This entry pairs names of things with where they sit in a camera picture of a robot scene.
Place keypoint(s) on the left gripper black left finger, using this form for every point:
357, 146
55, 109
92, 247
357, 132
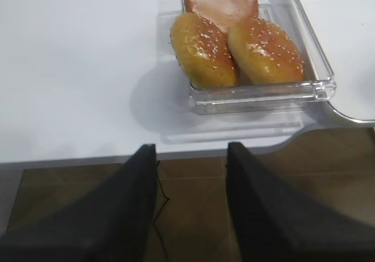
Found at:
110, 223

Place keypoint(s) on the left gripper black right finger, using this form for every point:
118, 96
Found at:
273, 221

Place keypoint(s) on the right sesame bun top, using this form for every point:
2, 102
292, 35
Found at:
265, 52

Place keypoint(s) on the sesame bun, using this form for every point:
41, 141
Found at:
202, 52
265, 52

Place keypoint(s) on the clear bun container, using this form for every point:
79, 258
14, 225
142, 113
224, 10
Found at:
319, 84

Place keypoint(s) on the left sesame bun top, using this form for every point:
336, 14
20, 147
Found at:
202, 52

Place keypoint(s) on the white rectangular metal tray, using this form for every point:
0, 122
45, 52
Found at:
345, 29

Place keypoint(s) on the plain orange bun bottom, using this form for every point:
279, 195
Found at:
223, 13

